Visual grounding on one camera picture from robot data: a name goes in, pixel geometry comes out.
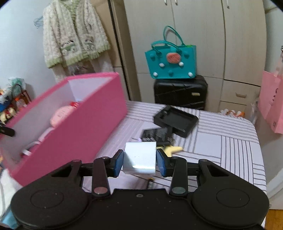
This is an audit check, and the pink cardboard storage box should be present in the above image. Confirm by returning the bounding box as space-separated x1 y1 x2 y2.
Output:
1 72 127 186

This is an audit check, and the pink paper shopping bag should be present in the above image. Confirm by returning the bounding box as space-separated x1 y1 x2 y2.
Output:
258 57 283 134

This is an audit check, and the teal felt handbag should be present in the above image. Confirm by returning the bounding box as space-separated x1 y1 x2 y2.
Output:
145 25 197 80

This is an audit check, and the round pink compact case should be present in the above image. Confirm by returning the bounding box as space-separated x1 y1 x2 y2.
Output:
50 105 76 128

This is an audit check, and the black foam tray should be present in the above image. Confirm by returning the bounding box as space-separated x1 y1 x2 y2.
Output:
153 105 199 138

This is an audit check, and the yellow star-shaped toy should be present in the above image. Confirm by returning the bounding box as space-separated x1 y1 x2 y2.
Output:
156 146 183 157

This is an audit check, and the clutter on bedside cabinet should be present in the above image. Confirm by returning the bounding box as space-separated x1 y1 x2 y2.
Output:
1 78 31 125

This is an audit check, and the black hard-shell suitcase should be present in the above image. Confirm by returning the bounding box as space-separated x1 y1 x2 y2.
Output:
154 75 208 110

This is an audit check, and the small white box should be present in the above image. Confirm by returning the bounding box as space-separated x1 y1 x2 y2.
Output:
123 142 156 175

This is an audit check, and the cream green knit cardigan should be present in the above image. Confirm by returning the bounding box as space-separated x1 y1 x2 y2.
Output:
43 1 114 82

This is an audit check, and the black flat battery pack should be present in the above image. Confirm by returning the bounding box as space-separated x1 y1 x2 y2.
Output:
141 127 174 147

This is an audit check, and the beige wooden wardrobe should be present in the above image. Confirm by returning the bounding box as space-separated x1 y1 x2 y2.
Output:
111 1 267 112

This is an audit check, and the striped white tablecloth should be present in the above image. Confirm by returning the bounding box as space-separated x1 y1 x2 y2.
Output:
96 101 267 192

